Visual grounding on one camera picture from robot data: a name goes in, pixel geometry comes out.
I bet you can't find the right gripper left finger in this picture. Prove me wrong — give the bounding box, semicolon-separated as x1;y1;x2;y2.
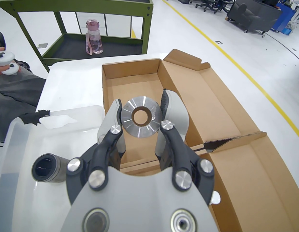
66;98;127;205

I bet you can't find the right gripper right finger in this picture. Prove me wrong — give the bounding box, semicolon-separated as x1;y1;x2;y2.
155;88;221;206

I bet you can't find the shallow cardboard box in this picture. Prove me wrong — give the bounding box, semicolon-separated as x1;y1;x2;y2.
119;131;299;232
102;49;268;170

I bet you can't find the pink water bottle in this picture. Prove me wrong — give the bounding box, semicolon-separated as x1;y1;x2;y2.
86;19;103;56

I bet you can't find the clear plastic tray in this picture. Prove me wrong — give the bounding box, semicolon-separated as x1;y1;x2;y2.
0;105;106;232

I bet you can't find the grey metal bush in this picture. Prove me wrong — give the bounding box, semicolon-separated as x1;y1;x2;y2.
31;154;70;183

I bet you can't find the green metal cart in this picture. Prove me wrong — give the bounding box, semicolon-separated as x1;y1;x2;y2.
0;0;154;73

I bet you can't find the metal ring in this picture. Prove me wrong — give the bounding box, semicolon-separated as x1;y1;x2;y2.
121;96;162;138

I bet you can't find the person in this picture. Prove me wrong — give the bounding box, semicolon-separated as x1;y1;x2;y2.
0;31;47;144

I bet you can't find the blue cabinet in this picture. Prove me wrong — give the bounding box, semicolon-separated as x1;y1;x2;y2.
271;2;298;33

